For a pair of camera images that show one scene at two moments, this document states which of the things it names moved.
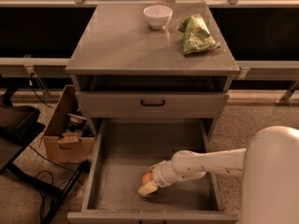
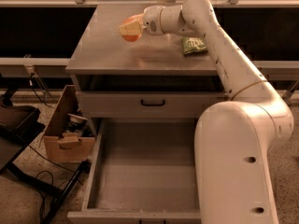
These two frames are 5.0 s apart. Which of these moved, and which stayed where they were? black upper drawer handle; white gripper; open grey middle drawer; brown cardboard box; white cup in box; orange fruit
Moved: orange fruit; white gripper
Stayed: black upper drawer handle; open grey middle drawer; white cup in box; brown cardboard box
